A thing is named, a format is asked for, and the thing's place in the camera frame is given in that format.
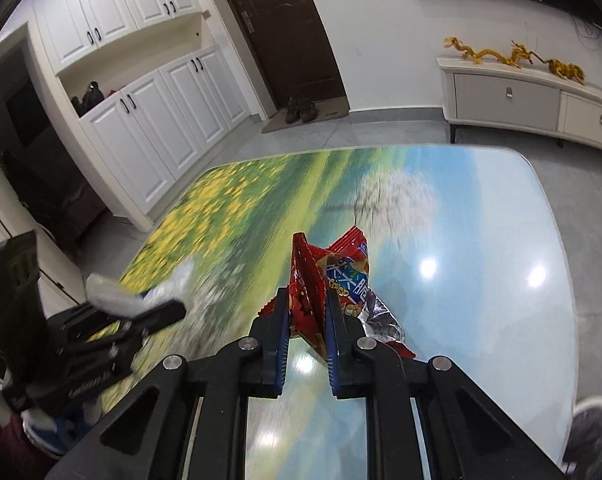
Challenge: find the clear plastic bag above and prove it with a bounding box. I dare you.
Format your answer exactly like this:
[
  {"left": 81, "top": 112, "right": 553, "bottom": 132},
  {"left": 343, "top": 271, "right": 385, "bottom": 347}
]
[{"left": 85, "top": 255, "right": 198, "bottom": 318}]

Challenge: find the red snack bag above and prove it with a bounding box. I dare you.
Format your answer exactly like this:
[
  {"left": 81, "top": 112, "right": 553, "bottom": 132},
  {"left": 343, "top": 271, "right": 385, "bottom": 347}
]
[{"left": 253, "top": 226, "right": 416, "bottom": 370}]

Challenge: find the left blue white gloved hand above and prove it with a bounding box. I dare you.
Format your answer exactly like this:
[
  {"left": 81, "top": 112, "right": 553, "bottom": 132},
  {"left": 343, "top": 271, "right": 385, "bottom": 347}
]
[{"left": 20, "top": 398, "right": 103, "bottom": 458}]

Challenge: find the dark handbag on shelf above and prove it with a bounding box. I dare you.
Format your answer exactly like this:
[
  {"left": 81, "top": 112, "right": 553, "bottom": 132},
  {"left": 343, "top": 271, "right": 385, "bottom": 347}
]
[{"left": 70, "top": 81, "right": 105, "bottom": 117}]

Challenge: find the pair of dark shoes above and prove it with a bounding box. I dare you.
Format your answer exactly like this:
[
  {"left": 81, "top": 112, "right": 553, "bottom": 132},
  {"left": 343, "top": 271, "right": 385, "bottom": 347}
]
[{"left": 285, "top": 98, "right": 318, "bottom": 125}]

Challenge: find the white built-in cabinet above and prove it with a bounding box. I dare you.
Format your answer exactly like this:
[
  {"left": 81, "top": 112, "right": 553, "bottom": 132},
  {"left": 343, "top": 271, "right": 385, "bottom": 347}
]
[{"left": 0, "top": 0, "right": 273, "bottom": 232}]

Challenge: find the dark brown entrance door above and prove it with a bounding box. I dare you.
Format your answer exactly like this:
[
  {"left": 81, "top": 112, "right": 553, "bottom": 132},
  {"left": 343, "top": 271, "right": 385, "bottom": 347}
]
[{"left": 228, "top": 0, "right": 345, "bottom": 108}]

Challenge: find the white grey TV console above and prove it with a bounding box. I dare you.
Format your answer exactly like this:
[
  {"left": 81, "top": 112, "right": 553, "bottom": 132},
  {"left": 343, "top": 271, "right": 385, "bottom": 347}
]
[{"left": 437, "top": 58, "right": 602, "bottom": 150}]

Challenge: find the small golden dragon figurine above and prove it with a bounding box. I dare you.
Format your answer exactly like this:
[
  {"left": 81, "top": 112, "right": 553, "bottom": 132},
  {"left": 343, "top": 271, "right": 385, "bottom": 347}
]
[{"left": 545, "top": 58, "right": 585, "bottom": 86}]

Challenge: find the long golden dragon figurine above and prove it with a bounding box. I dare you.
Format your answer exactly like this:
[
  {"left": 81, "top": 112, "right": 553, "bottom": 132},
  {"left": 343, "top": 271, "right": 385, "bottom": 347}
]
[{"left": 443, "top": 36, "right": 533, "bottom": 68}]

